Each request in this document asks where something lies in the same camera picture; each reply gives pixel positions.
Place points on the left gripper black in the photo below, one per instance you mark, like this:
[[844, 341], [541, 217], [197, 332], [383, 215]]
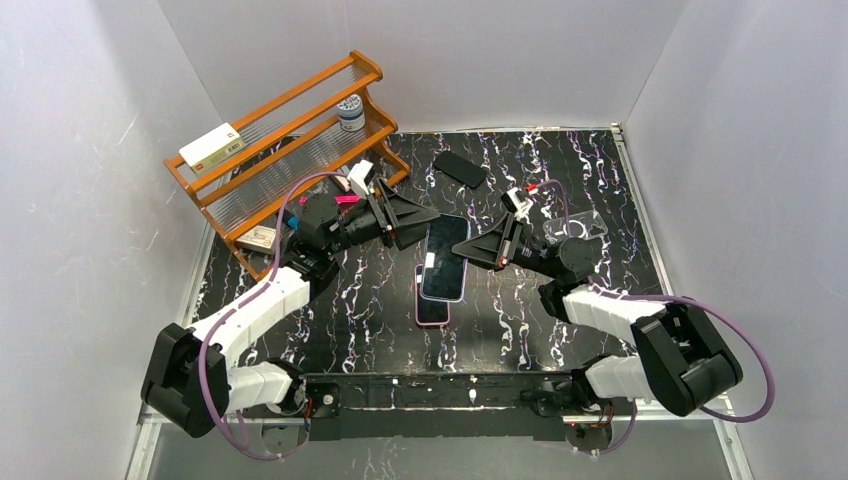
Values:
[[384, 216]]

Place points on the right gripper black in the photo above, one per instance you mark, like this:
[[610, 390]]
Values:
[[513, 242]]

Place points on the dark teal phone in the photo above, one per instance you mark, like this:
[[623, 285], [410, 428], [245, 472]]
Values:
[[444, 262]]

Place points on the purple phone black screen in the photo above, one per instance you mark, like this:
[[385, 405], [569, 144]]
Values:
[[432, 311]]

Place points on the pink phone case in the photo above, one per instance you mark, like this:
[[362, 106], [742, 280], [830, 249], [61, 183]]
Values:
[[430, 319]]

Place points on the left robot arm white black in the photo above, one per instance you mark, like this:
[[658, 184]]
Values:
[[194, 377]]

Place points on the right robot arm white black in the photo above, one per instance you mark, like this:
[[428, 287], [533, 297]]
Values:
[[681, 360]]

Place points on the black phone case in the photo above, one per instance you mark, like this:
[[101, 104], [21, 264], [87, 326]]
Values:
[[459, 169]]

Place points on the clear magsafe phone case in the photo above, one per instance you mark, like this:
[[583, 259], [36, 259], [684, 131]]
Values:
[[587, 225]]

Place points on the white blue round jar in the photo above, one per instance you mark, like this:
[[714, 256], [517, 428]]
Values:
[[350, 113]]

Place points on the beige staples box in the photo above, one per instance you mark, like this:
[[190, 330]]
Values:
[[258, 239]]

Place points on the orange wooden shelf rack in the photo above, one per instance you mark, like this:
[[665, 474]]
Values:
[[295, 135]]

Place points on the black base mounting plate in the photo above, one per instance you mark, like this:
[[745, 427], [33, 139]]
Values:
[[542, 406]]

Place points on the white cardboard box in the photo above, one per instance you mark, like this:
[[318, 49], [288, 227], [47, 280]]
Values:
[[212, 148]]

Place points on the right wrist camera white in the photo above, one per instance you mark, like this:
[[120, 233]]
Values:
[[518, 202]]

